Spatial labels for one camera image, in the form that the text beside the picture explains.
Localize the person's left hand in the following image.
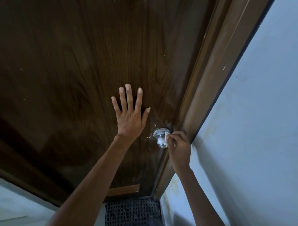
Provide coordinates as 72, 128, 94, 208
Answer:
111, 84, 151, 141

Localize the person's right hand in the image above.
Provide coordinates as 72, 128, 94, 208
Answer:
165, 131, 192, 173

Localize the white cleaning wipe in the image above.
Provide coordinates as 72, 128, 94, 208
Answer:
161, 131, 172, 147

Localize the person's left forearm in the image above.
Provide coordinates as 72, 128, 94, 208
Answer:
45, 134, 138, 226

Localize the person's right forearm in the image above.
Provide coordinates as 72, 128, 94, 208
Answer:
175, 169, 226, 226

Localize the silver door knob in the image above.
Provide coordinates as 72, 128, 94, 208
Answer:
153, 127, 170, 149

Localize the dark brown wooden door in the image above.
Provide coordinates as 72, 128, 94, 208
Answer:
0, 0, 220, 208

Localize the light wooden door threshold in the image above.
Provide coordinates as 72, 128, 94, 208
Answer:
104, 184, 141, 198

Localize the dark woven doormat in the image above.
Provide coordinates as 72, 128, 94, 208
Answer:
104, 196, 163, 226

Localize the brown wooden door frame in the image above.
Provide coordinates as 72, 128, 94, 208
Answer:
152, 0, 275, 202

